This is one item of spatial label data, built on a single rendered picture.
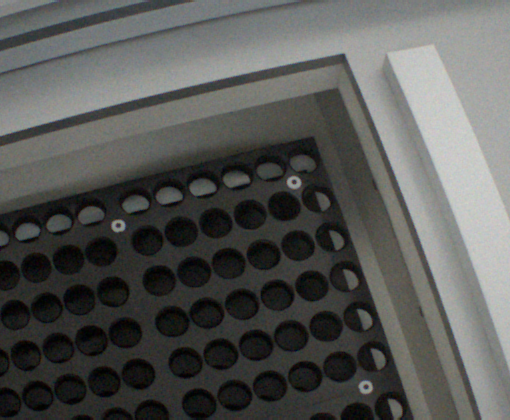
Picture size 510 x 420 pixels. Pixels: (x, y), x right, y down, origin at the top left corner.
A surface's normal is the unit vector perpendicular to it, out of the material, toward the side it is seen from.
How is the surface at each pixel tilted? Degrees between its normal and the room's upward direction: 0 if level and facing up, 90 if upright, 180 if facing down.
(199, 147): 0
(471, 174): 0
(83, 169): 0
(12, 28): 90
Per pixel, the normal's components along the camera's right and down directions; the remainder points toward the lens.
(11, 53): 0.29, 0.86
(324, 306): 0.07, -0.44
